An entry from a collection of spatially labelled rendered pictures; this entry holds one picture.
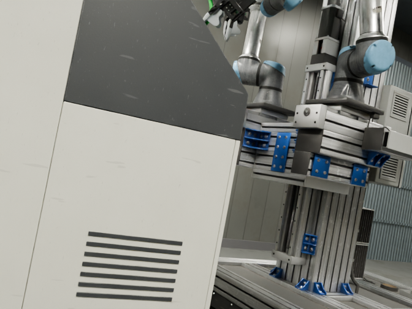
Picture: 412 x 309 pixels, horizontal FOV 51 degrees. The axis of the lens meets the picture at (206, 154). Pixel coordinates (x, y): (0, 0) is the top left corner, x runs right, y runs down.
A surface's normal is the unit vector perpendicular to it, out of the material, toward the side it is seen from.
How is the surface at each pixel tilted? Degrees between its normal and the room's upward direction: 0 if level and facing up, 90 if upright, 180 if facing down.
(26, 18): 90
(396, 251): 90
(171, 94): 90
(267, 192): 90
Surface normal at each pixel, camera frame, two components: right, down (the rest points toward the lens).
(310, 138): -0.83, -0.18
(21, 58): 0.39, 0.04
